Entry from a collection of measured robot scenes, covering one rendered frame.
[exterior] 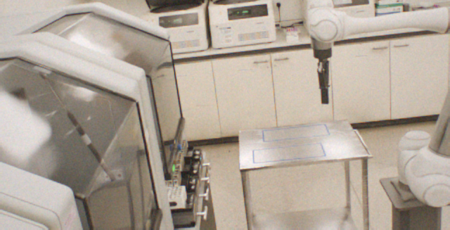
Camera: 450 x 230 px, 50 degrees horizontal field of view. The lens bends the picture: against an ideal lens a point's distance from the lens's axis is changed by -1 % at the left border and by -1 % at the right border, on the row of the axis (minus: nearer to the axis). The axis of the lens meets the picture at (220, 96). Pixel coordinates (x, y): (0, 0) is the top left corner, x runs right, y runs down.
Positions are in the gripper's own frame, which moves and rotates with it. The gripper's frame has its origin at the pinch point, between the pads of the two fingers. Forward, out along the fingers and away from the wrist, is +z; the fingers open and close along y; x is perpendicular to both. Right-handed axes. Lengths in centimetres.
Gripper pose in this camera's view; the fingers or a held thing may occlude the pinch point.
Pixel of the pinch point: (324, 95)
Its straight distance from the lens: 204.5
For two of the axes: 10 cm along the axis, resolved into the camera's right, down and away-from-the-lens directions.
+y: 4.0, -3.4, 8.5
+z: 1.1, 9.4, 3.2
